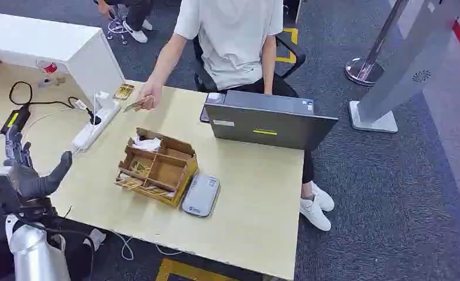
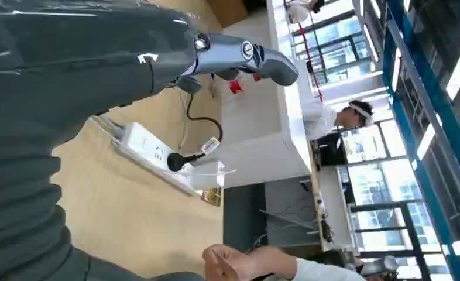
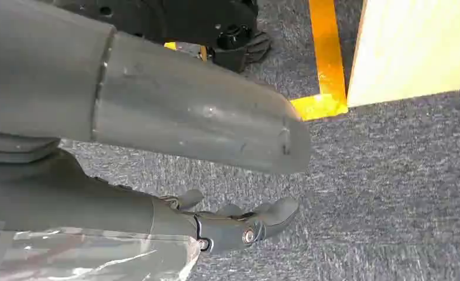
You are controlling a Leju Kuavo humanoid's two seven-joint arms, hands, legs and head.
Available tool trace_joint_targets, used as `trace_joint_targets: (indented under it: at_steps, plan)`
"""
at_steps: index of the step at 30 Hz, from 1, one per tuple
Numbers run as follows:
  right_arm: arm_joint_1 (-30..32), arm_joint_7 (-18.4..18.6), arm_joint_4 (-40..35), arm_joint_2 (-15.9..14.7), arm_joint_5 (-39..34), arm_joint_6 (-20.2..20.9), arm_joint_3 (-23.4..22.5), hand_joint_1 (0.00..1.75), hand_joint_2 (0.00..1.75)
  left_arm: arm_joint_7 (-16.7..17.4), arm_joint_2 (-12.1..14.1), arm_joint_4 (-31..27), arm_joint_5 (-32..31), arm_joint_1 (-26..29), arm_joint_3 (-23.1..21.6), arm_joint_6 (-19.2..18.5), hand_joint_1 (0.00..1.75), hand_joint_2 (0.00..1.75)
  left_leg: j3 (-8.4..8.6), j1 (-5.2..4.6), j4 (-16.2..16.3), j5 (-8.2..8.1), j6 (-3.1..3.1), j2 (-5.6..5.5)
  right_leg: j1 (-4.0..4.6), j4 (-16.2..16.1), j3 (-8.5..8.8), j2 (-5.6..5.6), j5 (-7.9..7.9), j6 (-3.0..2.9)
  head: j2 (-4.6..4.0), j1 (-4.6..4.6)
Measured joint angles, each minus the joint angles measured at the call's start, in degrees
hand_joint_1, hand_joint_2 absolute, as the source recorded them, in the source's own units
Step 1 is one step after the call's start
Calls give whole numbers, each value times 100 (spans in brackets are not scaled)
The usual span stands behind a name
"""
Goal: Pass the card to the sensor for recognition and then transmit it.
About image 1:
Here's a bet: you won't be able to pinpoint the person's right hand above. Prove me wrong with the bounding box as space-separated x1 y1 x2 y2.
136 81 164 112

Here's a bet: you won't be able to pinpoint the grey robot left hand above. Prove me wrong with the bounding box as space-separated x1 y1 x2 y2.
3 131 74 199

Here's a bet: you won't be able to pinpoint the brown card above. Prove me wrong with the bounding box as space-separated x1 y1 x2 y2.
123 95 153 114

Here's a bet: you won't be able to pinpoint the white crumpled paper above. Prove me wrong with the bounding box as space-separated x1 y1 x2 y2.
132 135 162 152

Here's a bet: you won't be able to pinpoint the black power brick yellow label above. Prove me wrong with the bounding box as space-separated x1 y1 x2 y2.
0 104 32 136

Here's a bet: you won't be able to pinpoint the white power strip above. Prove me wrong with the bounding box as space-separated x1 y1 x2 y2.
71 101 122 155

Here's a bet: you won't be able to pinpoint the wooden card box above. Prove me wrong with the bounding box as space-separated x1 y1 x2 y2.
114 127 199 208

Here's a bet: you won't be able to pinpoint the seated person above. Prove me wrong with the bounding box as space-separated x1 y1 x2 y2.
135 0 336 232

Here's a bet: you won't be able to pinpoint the clear bottle red label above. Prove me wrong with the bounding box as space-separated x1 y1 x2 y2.
35 59 66 88

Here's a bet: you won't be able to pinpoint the white cabinet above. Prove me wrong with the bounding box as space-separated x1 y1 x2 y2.
0 11 126 114

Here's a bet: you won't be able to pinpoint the grey card reader device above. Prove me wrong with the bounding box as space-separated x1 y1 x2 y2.
181 173 221 218

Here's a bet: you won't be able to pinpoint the dark grey laptop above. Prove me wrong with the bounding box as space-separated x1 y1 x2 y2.
204 90 339 152

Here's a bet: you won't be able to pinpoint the black office chair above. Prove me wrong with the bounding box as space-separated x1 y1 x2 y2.
193 32 307 98

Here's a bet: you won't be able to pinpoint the white shoe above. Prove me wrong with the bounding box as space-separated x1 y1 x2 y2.
310 181 336 213
299 193 333 232

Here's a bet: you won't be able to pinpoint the grey kiosk stand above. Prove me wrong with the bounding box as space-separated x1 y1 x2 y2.
348 0 460 134

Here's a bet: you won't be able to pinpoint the chrome wire stool legs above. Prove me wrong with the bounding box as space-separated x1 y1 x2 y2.
105 5 129 46

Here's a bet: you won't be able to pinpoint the black power cable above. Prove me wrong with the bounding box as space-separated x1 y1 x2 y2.
0 81 103 157

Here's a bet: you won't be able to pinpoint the white cable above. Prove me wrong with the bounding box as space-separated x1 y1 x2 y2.
112 232 185 261

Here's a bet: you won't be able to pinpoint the chrome stanchion post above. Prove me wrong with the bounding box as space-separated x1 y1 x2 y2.
344 0 410 87

